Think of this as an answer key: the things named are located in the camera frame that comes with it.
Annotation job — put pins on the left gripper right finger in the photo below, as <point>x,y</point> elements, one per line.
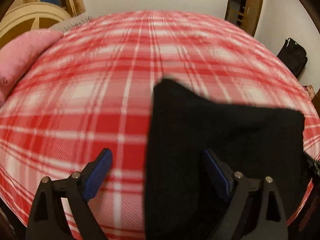
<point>253,207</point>

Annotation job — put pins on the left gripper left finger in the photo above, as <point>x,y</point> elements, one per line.
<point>47,219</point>

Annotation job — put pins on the black pants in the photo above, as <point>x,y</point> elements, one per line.
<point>181,200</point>

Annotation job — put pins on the red plaid bed sheet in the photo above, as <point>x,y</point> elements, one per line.
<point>92,90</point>

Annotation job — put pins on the pink folded quilt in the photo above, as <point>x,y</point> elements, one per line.
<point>19,54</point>

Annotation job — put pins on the black bag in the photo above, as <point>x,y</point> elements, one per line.
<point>294,56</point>

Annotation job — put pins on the grey fringed blanket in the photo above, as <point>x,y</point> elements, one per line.
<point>71,23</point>

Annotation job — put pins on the cream wooden headboard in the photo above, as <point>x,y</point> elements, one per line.
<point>30,16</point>

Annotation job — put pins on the brown wooden door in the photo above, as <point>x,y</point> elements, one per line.
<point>244,14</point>

